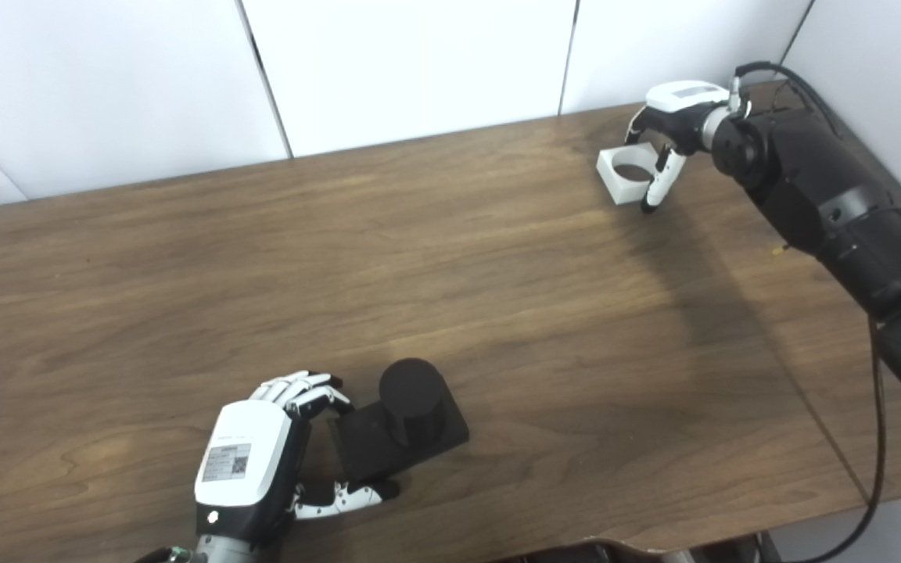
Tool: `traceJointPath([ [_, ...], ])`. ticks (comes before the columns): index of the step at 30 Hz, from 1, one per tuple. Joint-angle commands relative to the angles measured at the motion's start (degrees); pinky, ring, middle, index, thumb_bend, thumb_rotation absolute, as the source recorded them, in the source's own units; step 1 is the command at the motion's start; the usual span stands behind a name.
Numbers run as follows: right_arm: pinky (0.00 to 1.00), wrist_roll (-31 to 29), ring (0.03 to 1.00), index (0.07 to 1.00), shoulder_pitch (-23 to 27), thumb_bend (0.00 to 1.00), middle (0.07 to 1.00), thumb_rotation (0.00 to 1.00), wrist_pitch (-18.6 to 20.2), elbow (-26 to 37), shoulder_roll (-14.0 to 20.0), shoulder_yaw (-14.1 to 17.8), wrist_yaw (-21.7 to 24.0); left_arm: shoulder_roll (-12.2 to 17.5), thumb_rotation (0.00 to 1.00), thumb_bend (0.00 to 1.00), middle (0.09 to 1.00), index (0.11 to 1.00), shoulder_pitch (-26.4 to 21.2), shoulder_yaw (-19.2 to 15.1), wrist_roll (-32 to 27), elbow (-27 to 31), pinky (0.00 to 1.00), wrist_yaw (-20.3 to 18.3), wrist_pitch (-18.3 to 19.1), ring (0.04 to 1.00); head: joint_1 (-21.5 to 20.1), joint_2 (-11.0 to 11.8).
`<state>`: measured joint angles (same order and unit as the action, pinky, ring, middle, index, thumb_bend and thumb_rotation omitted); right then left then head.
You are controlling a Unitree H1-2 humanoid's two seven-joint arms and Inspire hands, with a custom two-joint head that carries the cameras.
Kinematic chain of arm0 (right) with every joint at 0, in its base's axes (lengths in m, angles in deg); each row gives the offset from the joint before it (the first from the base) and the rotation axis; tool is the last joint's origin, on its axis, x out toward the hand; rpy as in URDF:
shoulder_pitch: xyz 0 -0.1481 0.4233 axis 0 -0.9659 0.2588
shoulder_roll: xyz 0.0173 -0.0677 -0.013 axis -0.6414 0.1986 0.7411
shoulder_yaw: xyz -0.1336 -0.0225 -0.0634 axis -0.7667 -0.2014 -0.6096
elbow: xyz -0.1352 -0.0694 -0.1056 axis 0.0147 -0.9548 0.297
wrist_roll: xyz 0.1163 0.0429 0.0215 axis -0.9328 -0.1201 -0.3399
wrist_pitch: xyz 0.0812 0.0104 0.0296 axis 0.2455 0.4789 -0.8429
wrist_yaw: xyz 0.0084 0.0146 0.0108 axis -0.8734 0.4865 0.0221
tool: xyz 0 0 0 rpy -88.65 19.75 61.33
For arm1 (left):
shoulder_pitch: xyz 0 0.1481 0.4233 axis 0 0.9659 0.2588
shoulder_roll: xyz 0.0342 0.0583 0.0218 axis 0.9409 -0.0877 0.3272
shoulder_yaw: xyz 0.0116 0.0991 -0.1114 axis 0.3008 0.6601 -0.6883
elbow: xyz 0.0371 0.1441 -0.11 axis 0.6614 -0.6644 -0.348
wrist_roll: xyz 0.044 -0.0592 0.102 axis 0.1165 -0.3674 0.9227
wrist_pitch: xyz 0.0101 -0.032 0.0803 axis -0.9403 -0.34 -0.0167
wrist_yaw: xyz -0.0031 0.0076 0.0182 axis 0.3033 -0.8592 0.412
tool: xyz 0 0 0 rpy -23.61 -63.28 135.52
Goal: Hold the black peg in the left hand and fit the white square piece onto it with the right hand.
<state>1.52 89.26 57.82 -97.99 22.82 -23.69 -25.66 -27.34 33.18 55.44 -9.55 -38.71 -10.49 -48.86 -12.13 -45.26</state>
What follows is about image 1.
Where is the white square piece with hole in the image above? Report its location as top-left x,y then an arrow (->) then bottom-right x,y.
596,142 -> 675,207

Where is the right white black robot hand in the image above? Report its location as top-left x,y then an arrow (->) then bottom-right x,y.
624,80 -> 731,215

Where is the black peg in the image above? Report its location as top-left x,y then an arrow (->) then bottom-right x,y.
337,357 -> 472,482

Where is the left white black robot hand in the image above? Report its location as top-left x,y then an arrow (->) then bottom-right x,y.
194,371 -> 401,548

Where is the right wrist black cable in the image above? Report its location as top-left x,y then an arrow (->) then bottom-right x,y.
734,61 -> 901,563

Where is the dark robot body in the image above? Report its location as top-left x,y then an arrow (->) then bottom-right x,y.
490,531 -> 781,563

